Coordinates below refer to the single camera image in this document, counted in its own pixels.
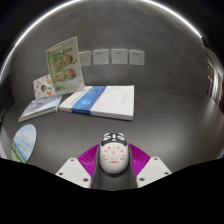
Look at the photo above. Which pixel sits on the white wall socket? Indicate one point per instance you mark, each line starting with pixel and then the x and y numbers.
pixel 119 56
pixel 101 56
pixel 137 57
pixel 85 58

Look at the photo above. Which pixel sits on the green photo brochure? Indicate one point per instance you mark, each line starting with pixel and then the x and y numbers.
pixel 64 66

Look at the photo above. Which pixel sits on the pale blue thin booklet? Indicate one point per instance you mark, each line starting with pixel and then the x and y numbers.
pixel 40 107

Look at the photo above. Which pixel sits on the white and blue book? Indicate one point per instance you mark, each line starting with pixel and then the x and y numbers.
pixel 100 101

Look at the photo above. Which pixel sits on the white panda-print computer mouse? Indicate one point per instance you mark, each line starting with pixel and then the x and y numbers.
pixel 113 154

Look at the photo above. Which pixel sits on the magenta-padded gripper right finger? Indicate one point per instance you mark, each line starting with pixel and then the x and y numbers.
pixel 148 168

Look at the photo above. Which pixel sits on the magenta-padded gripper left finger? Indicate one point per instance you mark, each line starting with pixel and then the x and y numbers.
pixel 78 168

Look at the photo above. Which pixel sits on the round landscape-print mouse pad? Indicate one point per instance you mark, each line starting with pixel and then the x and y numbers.
pixel 24 143

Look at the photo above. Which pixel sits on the small white colourful card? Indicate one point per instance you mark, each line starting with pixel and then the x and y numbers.
pixel 43 86

